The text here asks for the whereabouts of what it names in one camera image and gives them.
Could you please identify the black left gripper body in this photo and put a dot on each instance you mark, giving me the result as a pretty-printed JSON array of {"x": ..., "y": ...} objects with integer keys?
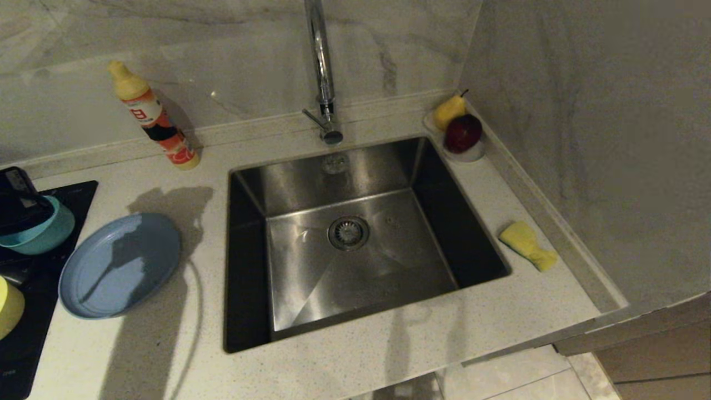
[{"x": 19, "y": 203}]

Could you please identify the teal bowl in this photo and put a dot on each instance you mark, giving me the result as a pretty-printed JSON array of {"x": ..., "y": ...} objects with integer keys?
[{"x": 50, "y": 233}]

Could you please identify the yellow bowl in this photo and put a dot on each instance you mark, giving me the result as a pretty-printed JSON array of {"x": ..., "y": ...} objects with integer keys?
[{"x": 10, "y": 308}]

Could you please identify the blue plate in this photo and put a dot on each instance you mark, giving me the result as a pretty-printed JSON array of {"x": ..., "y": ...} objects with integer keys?
[{"x": 119, "y": 266}]

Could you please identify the orange white dish soap bottle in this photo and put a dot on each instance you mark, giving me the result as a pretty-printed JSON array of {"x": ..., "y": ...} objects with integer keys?
[{"x": 153, "y": 114}]

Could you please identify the chrome kitchen faucet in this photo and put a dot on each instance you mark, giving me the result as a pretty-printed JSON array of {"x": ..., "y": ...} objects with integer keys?
[{"x": 324, "y": 66}]

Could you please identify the yellow sponge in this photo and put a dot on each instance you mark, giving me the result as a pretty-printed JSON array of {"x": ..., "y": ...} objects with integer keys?
[{"x": 525, "y": 241}]

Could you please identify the stainless steel sink basin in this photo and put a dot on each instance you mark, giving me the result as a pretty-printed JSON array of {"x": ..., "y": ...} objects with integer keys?
[{"x": 355, "y": 278}]

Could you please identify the black induction cooktop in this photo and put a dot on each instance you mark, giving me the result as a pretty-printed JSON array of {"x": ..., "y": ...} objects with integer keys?
[{"x": 33, "y": 333}]

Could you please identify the round metal drain strainer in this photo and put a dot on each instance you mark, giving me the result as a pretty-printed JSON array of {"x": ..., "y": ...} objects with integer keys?
[{"x": 349, "y": 233}]

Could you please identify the yellow pear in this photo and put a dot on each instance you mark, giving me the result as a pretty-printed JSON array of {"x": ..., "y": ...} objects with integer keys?
[{"x": 447, "y": 111}]

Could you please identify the dark red apple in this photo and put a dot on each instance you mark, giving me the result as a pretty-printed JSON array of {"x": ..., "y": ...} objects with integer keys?
[{"x": 462, "y": 133}]

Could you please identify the small white fruit dish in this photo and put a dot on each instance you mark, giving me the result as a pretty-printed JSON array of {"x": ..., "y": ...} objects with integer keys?
[{"x": 469, "y": 156}]

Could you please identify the wooden cabinet front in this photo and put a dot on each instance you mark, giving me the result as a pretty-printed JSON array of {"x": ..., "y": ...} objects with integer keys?
[{"x": 655, "y": 355}]

